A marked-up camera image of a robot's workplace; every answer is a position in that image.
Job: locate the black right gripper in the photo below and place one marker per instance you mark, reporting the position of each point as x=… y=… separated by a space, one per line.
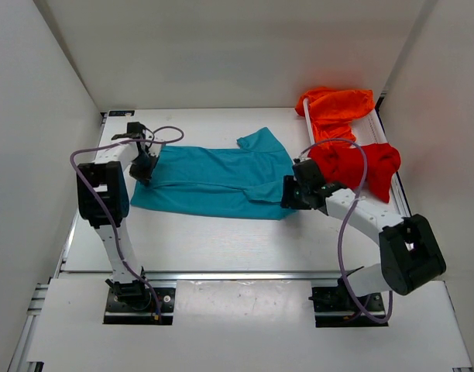
x=291 y=192

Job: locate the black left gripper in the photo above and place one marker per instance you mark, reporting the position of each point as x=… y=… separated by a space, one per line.
x=142 y=173

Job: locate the teal t shirt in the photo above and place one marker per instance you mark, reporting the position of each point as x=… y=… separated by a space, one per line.
x=241 y=183

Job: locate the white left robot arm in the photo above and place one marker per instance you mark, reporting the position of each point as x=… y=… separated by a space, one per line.
x=103 y=199

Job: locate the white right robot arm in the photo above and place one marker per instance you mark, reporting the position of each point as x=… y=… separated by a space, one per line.
x=410 y=255

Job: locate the red t shirt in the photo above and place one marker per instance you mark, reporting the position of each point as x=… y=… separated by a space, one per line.
x=345 y=165

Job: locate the dark label sticker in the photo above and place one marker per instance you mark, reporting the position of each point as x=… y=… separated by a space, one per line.
x=121 y=113

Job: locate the orange t shirt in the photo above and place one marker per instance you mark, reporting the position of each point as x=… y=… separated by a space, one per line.
x=332 y=111

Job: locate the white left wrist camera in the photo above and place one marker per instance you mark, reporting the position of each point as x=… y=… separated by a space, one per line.
x=153 y=144

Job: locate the white wire rack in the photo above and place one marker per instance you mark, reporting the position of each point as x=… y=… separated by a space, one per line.
x=367 y=130

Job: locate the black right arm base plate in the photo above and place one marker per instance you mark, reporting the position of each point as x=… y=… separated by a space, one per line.
x=333 y=309

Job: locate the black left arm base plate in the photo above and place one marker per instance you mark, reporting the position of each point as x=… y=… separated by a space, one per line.
x=130 y=304

